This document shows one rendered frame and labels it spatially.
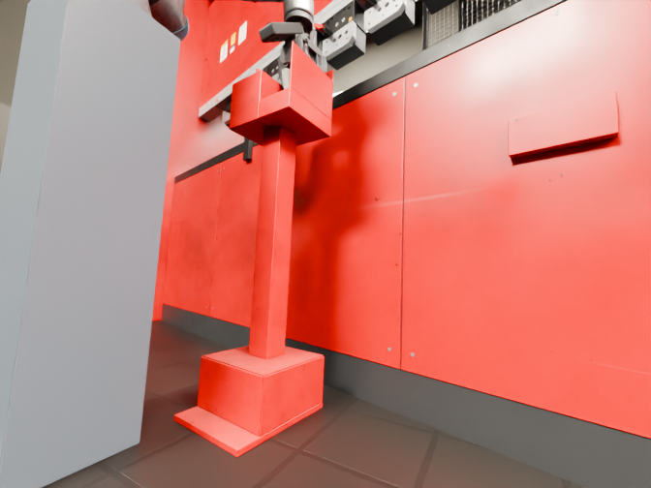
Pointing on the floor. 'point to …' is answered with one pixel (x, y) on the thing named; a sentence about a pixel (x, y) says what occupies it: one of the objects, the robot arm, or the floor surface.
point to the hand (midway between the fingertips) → (293, 97)
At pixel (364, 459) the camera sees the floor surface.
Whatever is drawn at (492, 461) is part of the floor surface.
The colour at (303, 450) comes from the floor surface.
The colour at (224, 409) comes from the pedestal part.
